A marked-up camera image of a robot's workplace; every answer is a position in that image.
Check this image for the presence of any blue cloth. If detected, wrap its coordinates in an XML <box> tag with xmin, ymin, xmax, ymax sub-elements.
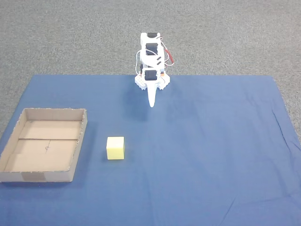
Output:
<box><xmin>0</xmin><ymin>74</ymin><xmax>301</xmax><ymax>226</ymax></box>

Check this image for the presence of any shallow cardboard box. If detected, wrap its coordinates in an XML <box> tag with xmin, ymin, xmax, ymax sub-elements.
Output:
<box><xmin>0</xmin><ymin>107</ymin><xmax>88</xmax><ymax>184</ymax></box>

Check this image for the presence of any white wire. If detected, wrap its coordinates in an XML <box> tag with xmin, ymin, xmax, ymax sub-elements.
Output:
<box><xmin>135</xmin><ymin>50</ymin><xmax>143</xmax><ymax>76</ymax></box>

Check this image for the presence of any red wire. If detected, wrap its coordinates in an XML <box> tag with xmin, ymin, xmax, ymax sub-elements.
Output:
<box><xmin>157</xmin><ymin>37</ymin><xmax>176</xmax><ymax>67</ymax></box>

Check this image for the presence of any yellow foam block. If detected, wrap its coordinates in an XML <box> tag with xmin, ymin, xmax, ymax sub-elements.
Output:
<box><xmin>106</xmin><ymin>136</ymin><xmax>126</xmax><ymax>161</ymax></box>

